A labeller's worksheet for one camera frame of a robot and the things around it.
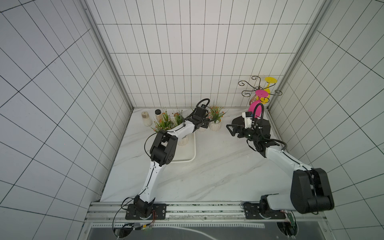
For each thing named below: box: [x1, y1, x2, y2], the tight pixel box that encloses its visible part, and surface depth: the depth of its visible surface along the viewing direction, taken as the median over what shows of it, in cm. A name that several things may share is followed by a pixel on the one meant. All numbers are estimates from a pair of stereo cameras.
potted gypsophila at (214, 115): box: [205, 106, 229, 132], surface depth 103 cm
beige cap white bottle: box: [141, 111, 153, 127], surface depth 106 cm
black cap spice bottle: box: [155, 109, 163, 121], surface depth 106 cm
